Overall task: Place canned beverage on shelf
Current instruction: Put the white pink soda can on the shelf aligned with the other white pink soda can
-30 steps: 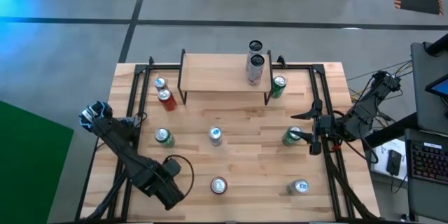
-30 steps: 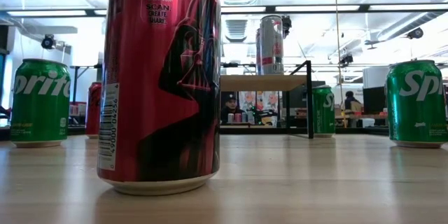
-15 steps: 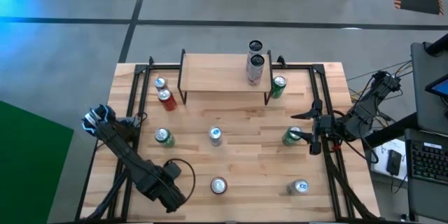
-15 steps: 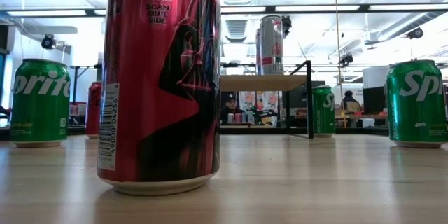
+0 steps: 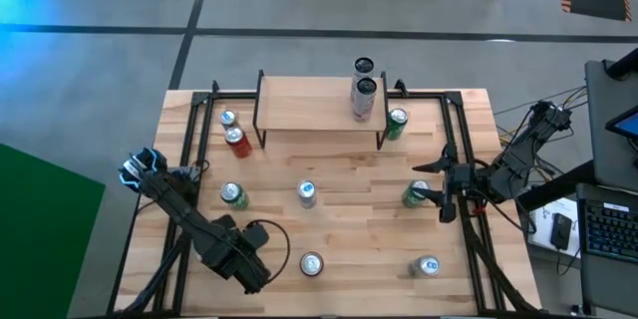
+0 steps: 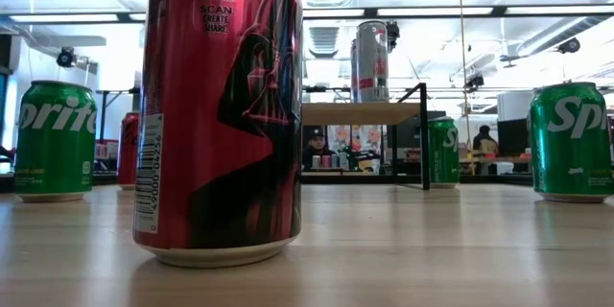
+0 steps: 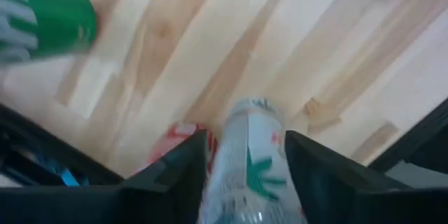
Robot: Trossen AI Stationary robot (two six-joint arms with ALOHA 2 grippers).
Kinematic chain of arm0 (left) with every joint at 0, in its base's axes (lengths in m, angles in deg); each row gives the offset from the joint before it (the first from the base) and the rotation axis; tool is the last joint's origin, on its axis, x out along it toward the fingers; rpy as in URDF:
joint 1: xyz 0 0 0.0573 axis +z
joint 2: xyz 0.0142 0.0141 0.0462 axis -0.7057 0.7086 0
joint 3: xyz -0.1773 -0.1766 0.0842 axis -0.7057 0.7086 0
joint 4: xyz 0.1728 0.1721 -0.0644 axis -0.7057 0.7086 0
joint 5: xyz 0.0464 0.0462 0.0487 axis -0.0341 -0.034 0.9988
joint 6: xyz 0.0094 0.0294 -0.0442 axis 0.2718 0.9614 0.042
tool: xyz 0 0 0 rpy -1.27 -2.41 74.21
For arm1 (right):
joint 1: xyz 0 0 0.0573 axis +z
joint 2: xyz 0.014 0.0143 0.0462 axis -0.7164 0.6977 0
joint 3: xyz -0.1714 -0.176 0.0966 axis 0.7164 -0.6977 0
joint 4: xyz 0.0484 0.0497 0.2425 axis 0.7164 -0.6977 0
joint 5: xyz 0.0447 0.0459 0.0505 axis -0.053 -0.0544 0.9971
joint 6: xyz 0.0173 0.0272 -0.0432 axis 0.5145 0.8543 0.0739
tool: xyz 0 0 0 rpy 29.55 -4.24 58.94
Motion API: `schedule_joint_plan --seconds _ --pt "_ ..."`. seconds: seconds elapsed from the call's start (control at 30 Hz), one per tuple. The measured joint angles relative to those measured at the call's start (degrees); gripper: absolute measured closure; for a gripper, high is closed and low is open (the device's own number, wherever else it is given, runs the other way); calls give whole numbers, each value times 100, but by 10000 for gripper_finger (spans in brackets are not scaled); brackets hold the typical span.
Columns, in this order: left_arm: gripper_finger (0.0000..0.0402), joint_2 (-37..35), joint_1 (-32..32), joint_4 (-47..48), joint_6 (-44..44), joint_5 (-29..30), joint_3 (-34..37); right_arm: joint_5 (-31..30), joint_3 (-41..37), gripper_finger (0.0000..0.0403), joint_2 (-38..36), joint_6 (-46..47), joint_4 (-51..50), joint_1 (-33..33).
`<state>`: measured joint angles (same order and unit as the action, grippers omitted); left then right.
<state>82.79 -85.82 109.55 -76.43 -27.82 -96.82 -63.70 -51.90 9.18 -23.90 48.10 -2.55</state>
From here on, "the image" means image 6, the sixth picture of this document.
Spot person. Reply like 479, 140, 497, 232
302, 127, 337, 170
472, 124, 500, 174

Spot green Sprite can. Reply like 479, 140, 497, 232
527, 81, 614, 204
12, 80, 99, 203
427, 115, 461, 190

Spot black ceiling camera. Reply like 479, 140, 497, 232
386, 19, 401, 54
557, 36, 581, 55
56, 46, 78, 69
463, 72, 484, 92

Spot black aluminium table frame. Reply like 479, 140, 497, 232
0, 172, 614, 187

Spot tall silver can black lid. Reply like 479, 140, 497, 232
356, 20, 390, 104

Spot black monitor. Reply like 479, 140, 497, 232
497, 118, 531, 157

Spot wooden shelf black legs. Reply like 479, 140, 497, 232
300, 82, 432, 191

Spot red Darth Vader cola can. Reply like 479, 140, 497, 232
132, 0, 304, 269

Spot ceiling air vent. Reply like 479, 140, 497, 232
308, 26, 341, 59

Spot yellow hanging cable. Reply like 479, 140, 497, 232
455, 0, 476, 177

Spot floral poster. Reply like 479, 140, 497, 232
327, 124, 385, 154

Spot white cabinet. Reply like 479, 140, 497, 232
496, 90, 533, 121

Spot grey ventilation duct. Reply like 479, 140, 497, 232
515, 13, 614, 59

